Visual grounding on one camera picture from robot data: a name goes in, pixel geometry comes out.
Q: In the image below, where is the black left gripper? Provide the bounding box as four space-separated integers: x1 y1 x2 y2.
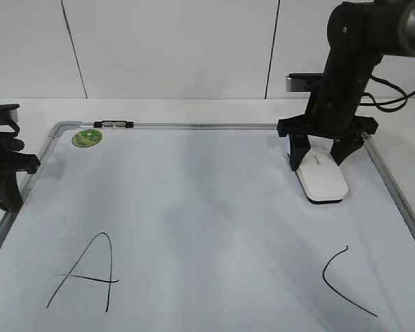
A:
0 119 41 211

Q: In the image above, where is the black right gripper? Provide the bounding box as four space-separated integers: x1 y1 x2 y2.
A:
277 77 380 172

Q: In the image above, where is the white whiteboard eraser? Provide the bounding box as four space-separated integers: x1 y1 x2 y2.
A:
295 149 349 205

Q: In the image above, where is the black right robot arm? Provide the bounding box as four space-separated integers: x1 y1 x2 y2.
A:
277 1 415 171

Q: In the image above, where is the round green magnet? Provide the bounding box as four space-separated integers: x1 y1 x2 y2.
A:
71 129 103 148

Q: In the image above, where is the black and silver marker clip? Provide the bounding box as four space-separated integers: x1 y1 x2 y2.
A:
93 120 134 129

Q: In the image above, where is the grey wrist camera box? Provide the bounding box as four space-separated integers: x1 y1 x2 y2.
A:
286 73 322 93

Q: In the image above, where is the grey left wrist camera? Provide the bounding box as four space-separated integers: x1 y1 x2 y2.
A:
0 104 20 125

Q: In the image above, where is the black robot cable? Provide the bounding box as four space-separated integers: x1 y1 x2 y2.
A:
358 75 415 113

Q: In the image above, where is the white whiteboard with grey frame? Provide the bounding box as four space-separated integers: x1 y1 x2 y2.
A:
0 122 415 331

